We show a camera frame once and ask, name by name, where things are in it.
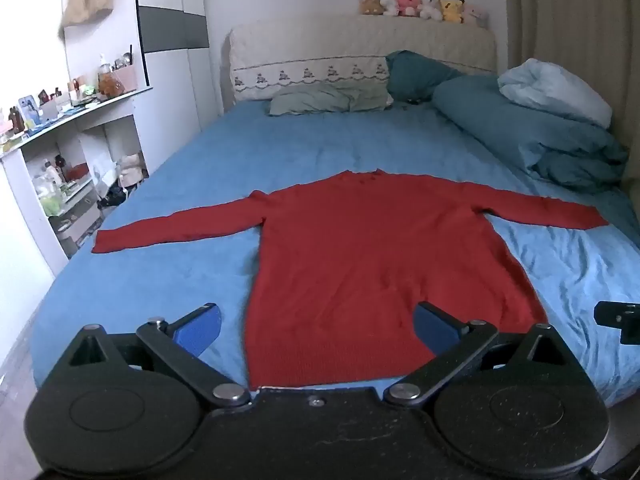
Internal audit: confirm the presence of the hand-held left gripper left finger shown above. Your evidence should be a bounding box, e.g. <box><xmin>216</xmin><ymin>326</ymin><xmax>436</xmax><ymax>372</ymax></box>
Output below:
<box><xmin>65</xmin><ymin>302</ymin><xmax>252</xmax><ymax>407</ymax></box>

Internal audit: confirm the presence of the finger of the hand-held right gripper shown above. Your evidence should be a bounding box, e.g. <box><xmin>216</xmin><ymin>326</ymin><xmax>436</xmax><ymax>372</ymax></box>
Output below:
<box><xmin>595</xmin><ymin>301</ymin><xmax>640</xmax><ymax>345</ymax></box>

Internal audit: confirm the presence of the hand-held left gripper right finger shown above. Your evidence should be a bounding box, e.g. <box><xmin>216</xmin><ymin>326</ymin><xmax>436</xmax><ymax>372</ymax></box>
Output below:
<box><xmin>382</xmin><ymin>301</ymin><xmax>576</xmax><ymax>407</ymax></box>

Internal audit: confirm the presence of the red knit sweater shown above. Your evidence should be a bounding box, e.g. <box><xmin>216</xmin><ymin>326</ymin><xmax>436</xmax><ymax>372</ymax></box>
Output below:
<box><xmin>91</xmin><ymin>167</ymin><xmax>611</xmax><ymax>390</ymax></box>

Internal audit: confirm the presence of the beige soft bag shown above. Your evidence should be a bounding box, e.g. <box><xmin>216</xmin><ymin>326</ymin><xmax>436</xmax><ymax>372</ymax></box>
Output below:
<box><xmin>116</xmin><ymin>151</ymin><xmax>149</xmax><ymax>187</ymax></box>

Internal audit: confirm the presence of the bed with blue sheet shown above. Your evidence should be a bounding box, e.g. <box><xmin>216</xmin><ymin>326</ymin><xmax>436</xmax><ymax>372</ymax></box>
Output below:
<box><xmin>30</xmin><ymin>95</ymin><xmax>640</xmax><ymax>408</ymax></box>

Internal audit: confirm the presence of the teal duvet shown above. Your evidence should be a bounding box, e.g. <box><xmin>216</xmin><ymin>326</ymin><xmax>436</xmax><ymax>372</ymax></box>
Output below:
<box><xmin>431</xmin><ymin>76</ymin><xmax>631</xmax><ymax>195</ymax></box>

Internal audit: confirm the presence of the white shelf unit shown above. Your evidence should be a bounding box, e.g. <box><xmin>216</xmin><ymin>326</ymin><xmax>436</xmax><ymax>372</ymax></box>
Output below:
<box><xmin>0</xmin><ymin>85</ymin><xmax>154</xmax><ymax>277</ymax></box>

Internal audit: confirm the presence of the light blue blanket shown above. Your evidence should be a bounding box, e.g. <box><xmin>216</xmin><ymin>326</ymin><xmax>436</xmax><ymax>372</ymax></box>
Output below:
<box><xmin>497</xmin><ymin>58</ymin><xmax>614</xmax><ymax>129</ymax></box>

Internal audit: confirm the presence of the teal pillow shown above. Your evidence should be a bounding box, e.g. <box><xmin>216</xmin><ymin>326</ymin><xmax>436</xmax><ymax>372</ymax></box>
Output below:
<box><xmin>385</xmin><ymin>50</ymin><xmax>467</xmax><ymax>104</ymax></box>

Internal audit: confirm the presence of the grey-green pillow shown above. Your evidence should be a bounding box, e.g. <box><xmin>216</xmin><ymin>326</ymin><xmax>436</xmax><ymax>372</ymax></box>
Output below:
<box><xmin>269</xmin><ymin>82</ymin><xmax>394</xmax><ymax>117</ymax></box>

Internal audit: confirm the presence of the pink storage box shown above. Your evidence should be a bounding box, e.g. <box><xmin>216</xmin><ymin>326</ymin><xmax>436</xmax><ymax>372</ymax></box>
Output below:
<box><xmin>114</xmin><ymin>62</ymin><xmax>138</xmax><ymax>94</ymax></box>

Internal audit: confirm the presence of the glass jar with amber contents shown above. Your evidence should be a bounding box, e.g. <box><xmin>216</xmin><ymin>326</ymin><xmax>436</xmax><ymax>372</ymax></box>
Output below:
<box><xmin>97</xmin><ymin>53</ymin><xmax>126</xmax><ymax>101</ymax></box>

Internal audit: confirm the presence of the group of toiletries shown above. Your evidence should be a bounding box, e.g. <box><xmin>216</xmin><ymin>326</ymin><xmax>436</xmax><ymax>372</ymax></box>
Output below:
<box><xmin>0</xmin><ymin>77</ymin><xmax>98</xmax><ymax>153</ymax></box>

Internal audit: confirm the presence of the white and grey wardrobe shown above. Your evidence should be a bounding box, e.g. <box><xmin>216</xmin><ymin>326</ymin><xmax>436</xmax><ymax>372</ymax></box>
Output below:
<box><xmin>134</xmin><ymin>0</ymin><xmax>224</xmax><ymax>173</ymax></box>

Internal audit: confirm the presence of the beige curtain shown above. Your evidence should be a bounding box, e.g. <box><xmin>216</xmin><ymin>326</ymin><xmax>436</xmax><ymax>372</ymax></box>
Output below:
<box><xmin>502</xmin><ymin>0</ymin><xmax>640</xmax><ymax>188</ymax></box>

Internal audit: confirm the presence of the cream padded headboard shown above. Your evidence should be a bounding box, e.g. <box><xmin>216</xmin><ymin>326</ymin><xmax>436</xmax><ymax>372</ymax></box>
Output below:
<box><xmin>229</xmin><ymin>12</ymin><xmax>498</xmax><ymax>106</ymax></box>

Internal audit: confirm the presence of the row of plush toys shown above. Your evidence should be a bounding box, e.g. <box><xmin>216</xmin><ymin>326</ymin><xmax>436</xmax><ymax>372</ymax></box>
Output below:
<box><xmin>358</xmin><ymin>0</ymin><xmax>489</xmax><ymax>28</ymax></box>

